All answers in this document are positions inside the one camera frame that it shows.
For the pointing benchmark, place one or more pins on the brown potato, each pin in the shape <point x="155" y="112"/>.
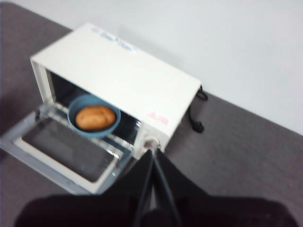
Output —
<point x="95" y="117"/>

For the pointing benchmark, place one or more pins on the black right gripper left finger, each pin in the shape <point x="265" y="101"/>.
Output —
<point x="94" y="210"/>

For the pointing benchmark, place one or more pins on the black power plug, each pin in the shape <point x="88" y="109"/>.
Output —
<point x="198" y="127"/>

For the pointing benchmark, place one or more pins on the blue ribbed bowl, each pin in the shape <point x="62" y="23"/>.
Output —
<point x="94" y="134"/>

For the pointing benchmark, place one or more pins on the cream oven knob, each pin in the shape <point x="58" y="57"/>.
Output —
<point x="151" y="143"/>

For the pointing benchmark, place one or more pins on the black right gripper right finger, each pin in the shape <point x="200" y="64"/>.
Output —
<point x="213" y="210"/>

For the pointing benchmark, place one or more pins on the cream Toshiba toaster oven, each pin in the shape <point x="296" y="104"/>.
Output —
<point x="113" y="71"/>

